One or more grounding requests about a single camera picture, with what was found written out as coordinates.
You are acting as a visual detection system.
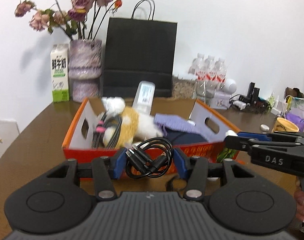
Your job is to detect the yellow ceramic mug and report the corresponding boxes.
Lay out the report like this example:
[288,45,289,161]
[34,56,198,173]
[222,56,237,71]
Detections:
[272,117,299,132]

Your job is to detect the left water bottle red label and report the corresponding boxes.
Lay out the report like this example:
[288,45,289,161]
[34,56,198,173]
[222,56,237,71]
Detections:
[188,53,206,81]

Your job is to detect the purple speckled vase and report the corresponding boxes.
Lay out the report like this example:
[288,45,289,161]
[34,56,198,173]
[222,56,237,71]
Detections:
[68,40,102,102]

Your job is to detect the purple knitted cloth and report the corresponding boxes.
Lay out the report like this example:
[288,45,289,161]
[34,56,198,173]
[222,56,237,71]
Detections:
[154,113,209,141]

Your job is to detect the right hand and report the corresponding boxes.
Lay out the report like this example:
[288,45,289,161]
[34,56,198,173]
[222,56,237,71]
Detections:
[293,177,304,223]

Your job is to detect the black devices on desk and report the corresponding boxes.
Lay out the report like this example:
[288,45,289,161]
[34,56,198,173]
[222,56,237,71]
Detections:
[245,82,270,114]

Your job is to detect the navy blue pouch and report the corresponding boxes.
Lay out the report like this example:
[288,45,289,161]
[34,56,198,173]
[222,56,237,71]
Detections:
[164,128,208,145]

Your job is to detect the black usb cable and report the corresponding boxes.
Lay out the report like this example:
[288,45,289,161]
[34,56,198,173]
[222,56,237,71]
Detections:
[124,137,174,180]

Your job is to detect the black paper shopping bag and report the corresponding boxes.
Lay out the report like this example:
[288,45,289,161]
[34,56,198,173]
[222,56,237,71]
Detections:
[102,0,177,98]

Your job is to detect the clear plastic jar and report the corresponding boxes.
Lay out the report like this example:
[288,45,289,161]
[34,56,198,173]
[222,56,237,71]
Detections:
[132,81,155,115]

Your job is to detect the dried rose bouquet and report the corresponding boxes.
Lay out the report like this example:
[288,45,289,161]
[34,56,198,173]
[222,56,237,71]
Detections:
[14,0,123,41]

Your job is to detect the right water bottle red label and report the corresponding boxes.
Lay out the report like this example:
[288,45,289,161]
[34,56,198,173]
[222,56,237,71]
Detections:
[215,58,227,89]

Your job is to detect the clear drinking glass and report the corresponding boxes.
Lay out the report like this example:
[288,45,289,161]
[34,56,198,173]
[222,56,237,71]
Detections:
[196,80,217,105]

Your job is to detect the white round speaker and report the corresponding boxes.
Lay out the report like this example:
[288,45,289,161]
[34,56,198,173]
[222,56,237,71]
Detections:
[222,79,237,94]

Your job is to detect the water bottle red label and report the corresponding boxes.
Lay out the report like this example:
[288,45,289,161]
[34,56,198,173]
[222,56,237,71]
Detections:
[205,55,217,82]
[188,53,206,81]
[215,58,227,89]

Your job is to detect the white floral tin box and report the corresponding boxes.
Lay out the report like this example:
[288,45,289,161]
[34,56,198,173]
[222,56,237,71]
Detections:
[209,91,232,109]

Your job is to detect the white charger with black cables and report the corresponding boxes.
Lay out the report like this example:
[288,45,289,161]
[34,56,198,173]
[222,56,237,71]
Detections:
[229,94,250,111]

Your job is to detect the green white milk carton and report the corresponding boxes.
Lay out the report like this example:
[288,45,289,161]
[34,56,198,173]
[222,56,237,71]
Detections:
[50,44,69,102]

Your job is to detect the white paper box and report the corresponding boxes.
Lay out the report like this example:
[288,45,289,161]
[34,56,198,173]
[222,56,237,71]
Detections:
[0,120,20,158]

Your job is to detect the purple plastic bag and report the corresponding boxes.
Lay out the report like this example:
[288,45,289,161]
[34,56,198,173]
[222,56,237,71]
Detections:
[285,113,304,132]

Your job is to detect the small white round object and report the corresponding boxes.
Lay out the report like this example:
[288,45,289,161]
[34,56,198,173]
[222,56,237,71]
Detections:
[260,124,270,132]

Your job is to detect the orange white plush toy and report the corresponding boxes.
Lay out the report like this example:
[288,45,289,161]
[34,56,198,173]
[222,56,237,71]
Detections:
[96,97,163,149]

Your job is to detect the clear container with grains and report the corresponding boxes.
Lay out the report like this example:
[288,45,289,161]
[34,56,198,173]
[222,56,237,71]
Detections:
[172,76,195,99]

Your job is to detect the orange red cardboard box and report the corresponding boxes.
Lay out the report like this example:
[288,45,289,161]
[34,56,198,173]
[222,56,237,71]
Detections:
[62,98,240,164]

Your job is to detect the coiled black cable pink tie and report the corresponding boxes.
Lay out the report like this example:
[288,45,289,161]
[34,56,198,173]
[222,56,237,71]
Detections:
[91,112,122,149]

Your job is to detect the middle water bottle red label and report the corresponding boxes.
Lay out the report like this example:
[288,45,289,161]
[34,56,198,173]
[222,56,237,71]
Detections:
[205,55,217,82]

